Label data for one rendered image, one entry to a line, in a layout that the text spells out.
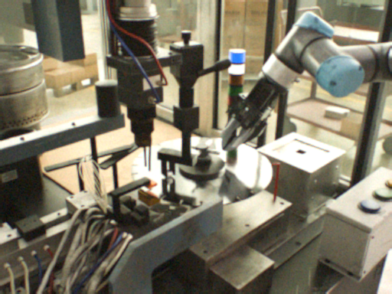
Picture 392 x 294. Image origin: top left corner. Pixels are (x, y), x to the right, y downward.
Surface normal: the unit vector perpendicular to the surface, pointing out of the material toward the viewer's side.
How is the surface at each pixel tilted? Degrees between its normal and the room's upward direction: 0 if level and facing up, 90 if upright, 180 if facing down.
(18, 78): 90
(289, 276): 0
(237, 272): 0
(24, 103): 90
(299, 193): 90
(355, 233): 90
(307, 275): 0
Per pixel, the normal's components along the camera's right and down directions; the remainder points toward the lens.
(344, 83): 0.34, 0.64
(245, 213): 0.01, -0.90
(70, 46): 0.69, 0.32
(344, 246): -0.73, 0.29
